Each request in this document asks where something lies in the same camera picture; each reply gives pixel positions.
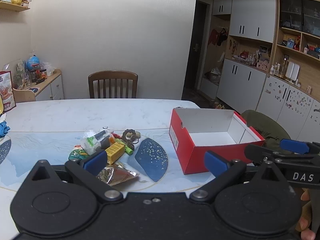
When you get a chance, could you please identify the red shoe box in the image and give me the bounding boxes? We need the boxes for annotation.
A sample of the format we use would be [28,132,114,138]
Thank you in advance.
[169,107,265,174]

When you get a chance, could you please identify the red snack bag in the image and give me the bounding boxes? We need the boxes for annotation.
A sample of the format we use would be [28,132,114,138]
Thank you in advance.
[0,71,16,112]

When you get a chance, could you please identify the green embroidered pouch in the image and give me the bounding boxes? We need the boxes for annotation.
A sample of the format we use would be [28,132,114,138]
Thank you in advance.
[68,145,89,161]

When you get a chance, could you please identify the olive green chair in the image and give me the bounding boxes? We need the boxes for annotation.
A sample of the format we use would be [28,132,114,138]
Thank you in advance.
[241,110,291,154]

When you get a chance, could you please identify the yellow carton box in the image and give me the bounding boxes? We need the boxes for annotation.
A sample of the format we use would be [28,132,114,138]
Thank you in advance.
[105,142,125,164]

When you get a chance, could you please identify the person's right hand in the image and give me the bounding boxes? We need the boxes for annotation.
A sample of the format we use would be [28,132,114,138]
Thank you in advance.
[296,189,316,240]

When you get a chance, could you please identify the blue globe ornament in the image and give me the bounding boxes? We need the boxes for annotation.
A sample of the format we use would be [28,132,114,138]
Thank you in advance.
[26,55,40,72]

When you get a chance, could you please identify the brown wooden chair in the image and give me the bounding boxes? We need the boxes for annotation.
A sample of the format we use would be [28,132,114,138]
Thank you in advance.
[88,70,138,99]

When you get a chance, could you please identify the green marker tube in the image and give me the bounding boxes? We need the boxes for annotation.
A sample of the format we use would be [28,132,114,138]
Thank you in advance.
[116,138,135,155]

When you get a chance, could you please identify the small wooden side cabinet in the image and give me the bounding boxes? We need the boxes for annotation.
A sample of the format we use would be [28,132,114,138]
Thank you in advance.
[13,69,65,103]

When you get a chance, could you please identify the blue cloth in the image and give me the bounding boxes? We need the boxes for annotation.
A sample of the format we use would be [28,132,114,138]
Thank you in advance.
[0,121,10,138]

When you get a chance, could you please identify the large white wall cabinet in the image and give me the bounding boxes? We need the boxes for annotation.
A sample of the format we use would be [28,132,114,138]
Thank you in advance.
[198,0,319,140]

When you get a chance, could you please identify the foil snack bag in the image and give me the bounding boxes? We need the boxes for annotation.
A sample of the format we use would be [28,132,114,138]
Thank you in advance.
[97,164,139,186]

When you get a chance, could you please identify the brown braided keychain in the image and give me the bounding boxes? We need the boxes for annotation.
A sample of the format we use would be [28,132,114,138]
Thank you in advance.
[122,129,141,151]

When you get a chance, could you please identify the wooden wall shelf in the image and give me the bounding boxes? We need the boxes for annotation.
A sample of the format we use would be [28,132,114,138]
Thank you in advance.
[0,1,30,12]

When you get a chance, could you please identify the white plastic tissue pack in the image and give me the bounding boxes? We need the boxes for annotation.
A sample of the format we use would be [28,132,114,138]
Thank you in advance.
[80,129,116,155]

